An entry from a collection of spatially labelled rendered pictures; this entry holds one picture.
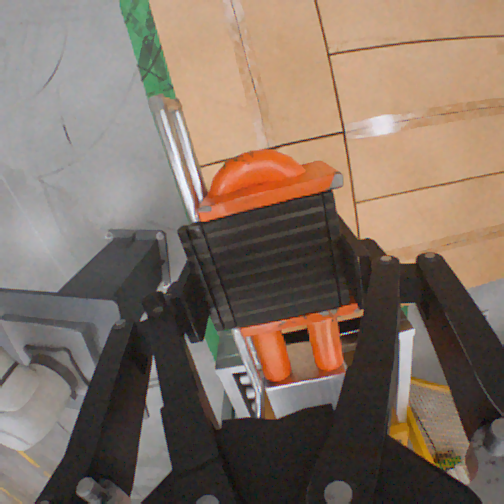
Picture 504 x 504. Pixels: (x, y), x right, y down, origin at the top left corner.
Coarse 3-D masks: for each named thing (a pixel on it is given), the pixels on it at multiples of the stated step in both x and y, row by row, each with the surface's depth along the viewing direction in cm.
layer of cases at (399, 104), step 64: (192, 0) 61; (256, 0) 61; (320, 0) 61; (384, 0) 60; (448, 0) 58; (192, 64) 68; (256, 64) 68; (320, 64) 67; (384, 64) 66; (448, 64) 65; (192, 128) 75; (256, 128) 74; (320, 128) 74; (384, 128) 73; (448, 128) 72; (384, 192) 81; (448, 192) 80; (448, 256) 88
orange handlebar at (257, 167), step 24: (240, 168) 15; (264, 168) 15; (288, 168) 15; (216, 192) 16; (264, 336) 20; (312, 336) 20; (336, 336) 20; (264, 360) 21; (288, 360) 22; (336, 360) 21
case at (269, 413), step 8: (344, 352) 104; (352, 352) 102; (264, 376) 103; (264, 384) 100; (264, 392) 97; (264, 400) 94; (272, 408) 90; (392, 408) 78; (272, 416) 87; (392, 416) 76; (392, 424) 73
